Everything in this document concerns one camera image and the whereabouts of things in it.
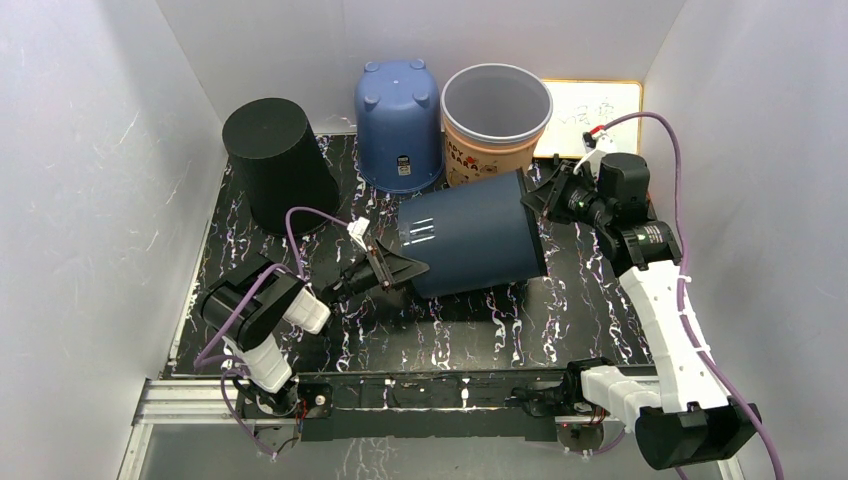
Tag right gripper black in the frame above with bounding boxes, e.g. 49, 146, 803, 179
523, 160, 612, 230

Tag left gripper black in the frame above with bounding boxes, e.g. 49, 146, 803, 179
330, 239, 430, 306

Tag large dark blue bucket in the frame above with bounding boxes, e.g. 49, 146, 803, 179
397, 169, 548, 298

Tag light blue plastic bucket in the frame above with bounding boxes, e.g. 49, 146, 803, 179
354, 59, 444, 194

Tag black ribbed plastic bucket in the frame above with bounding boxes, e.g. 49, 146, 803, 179
222, 97, 340, 236

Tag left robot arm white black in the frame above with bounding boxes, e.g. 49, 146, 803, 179
193, 240, 430, 416

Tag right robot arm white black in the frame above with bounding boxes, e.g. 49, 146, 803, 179
522, 153, 760, 470

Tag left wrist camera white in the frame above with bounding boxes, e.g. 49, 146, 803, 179
346, 217, 371, 252

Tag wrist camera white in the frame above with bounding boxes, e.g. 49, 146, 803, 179
572, 126, 619, 178
346, 217, 371, 252

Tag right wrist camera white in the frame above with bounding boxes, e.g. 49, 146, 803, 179
572, 126, 619, 178

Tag small whiteboard yellow frame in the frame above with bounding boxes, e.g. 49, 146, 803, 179
534, 80, 643, 159

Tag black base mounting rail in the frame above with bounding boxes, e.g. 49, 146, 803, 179
291, 370, 631, 444

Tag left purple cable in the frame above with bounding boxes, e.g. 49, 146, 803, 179
193, 206, 352, 458

